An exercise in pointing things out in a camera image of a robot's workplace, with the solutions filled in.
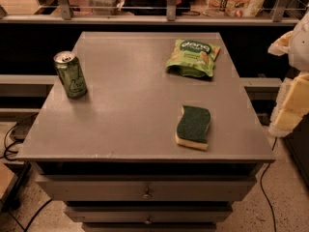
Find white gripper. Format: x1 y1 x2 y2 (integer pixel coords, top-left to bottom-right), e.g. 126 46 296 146
267 13 309 137

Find green soda can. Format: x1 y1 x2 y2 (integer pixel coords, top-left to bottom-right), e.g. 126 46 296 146
53 51 88 99

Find metal railing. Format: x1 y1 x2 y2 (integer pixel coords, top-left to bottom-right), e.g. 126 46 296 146
0 0 309 25

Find green snack bag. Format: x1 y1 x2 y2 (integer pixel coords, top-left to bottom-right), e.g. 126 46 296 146
165 39 220 77

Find green yellow sponge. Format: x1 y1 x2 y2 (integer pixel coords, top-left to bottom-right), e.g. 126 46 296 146
175 105 211 151

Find black bag background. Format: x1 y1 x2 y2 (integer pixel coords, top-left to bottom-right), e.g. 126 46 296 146
122 0 193 15

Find top drawer knob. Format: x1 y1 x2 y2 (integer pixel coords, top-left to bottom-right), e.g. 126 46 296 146
142 188 153 200

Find drawer knob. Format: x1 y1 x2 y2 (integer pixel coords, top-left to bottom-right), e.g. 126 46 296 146
142 188 153 200
144 216 153 225

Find grey drawer cabinet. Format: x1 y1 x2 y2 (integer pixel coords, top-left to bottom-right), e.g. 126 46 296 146
18 32 274 232

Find black cable right floor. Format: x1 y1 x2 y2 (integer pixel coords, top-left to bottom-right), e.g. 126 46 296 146
259 136 279 232

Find black cables left floor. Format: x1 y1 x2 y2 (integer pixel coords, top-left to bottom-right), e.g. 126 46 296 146
0 113 54 232

